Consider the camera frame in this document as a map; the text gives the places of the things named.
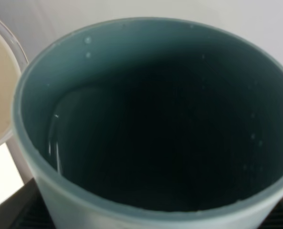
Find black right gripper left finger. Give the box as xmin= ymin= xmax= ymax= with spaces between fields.
xmin=0 ymin=179 xmax=55 ymax=229

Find teal plastic cup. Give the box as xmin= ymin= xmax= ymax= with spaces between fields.
xmin=11 ymin=18 xmax=283 ymax=229

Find white cup with blue sleeve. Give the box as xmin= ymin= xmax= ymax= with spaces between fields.
xmin=0 ymin=20 xmax=28 ymax=145

